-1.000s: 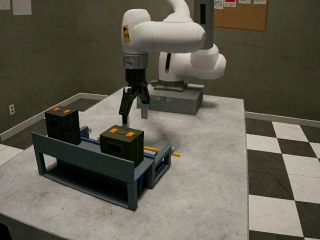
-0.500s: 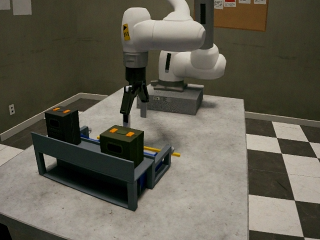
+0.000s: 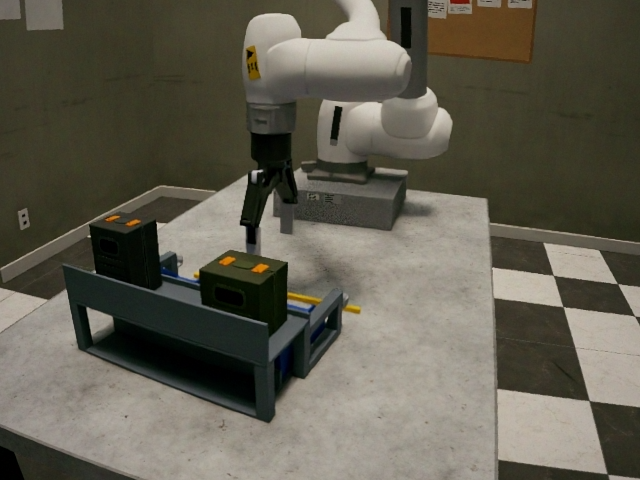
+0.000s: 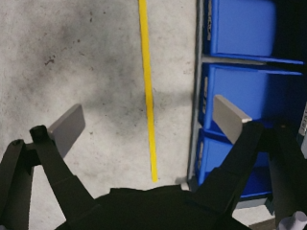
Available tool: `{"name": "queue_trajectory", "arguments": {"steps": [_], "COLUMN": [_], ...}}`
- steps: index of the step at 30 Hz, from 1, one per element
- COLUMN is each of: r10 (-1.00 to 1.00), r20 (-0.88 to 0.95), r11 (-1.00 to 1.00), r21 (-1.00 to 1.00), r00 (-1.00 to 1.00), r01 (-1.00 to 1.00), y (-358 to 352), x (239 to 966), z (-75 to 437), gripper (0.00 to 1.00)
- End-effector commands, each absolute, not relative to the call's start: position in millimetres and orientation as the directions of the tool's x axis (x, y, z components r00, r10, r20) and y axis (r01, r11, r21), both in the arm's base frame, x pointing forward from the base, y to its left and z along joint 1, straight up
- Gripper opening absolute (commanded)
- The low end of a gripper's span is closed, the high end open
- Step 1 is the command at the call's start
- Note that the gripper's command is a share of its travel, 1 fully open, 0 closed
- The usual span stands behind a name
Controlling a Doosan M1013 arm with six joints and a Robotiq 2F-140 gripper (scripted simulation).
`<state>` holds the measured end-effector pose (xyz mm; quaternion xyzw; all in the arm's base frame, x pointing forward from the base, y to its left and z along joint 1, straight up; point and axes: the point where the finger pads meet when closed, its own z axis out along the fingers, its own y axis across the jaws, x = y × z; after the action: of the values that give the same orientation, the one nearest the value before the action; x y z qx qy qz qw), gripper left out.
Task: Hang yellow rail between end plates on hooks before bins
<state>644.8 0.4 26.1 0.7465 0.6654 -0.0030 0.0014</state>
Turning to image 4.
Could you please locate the grey metal rack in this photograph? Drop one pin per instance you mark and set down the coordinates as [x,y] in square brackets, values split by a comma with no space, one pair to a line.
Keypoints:
[192,183]

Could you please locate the blue open bin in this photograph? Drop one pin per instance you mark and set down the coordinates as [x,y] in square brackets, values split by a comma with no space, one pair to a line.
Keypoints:
[213,149]
[263,93]
[272,29]

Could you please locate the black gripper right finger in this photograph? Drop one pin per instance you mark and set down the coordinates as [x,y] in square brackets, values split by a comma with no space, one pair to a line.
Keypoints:
[221,190]

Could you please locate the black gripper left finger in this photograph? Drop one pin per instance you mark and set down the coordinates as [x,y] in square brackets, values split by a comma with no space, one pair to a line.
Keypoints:
[50,145]

